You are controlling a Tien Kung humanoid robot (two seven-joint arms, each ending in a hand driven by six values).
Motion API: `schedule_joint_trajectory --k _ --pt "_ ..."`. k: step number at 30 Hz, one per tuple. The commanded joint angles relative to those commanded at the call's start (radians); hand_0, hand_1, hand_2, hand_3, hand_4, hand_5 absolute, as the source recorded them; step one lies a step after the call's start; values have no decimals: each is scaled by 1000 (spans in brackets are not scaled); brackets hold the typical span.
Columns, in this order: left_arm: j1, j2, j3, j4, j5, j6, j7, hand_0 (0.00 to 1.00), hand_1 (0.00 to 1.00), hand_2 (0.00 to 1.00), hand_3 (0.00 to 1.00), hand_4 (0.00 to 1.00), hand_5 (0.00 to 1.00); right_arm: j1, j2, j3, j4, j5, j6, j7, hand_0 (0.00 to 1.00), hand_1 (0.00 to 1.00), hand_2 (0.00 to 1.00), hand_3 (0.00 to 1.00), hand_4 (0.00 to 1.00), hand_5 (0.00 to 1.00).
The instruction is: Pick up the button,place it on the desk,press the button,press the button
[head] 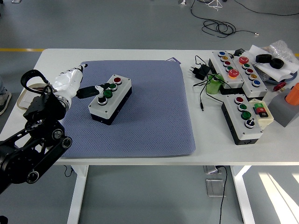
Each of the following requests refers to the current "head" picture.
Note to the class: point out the black power adapter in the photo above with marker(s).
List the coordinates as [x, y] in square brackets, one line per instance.
[201, 72]

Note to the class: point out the white oval dish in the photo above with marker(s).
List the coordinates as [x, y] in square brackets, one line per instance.
[19, 100]

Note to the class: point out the four-button box with selector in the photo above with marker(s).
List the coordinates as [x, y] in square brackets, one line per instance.
[251, 134]

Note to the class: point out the clear bubble wrap bag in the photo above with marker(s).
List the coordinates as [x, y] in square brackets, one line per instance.
[285, 50]

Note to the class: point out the narrow five-button control box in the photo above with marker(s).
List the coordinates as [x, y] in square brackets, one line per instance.
[236, 80]

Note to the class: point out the white foam sheet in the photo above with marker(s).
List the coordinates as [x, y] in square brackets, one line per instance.
[275, 73]

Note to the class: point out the grey stand foot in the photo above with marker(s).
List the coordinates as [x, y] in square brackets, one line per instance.
[182, 2]

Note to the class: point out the dark brown small item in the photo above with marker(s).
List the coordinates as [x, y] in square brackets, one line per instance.
[37, 89]

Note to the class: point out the white table leg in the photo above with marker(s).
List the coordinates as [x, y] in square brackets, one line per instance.
[78, 198]
[244, 198]

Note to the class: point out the four-button control box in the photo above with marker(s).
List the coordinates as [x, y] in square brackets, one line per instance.
[121, 91]

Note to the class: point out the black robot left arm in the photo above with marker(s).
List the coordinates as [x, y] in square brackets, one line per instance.
[42, 107]

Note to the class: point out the blue-grey textured mat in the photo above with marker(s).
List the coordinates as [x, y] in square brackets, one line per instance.
[151, 116]

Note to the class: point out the grey block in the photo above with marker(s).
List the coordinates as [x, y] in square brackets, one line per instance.
[280, 109]

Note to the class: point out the purple mat tag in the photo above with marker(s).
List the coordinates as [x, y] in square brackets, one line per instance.
[175, 60]

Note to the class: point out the cream small switch box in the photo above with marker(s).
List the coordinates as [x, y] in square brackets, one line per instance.
[268, 119]

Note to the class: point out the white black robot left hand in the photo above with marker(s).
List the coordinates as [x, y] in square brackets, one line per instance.
[67, 81]

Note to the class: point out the metal floor socket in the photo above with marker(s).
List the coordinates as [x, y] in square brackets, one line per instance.
[213, 187]

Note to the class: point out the orange cylinder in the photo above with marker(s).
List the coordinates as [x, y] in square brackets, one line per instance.
[293, 95]

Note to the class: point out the wide five-button control box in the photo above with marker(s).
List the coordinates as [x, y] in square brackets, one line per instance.
[259, 89]

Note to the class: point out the blue round plate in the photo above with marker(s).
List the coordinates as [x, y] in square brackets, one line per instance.
[293, 78]

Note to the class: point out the small black device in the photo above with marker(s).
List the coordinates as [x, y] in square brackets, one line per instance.
[239, 51]

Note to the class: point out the red loose knob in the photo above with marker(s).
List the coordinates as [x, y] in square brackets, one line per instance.
[278, 87]

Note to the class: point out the white wall switch panel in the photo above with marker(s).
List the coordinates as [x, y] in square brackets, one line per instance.
[26, 100]

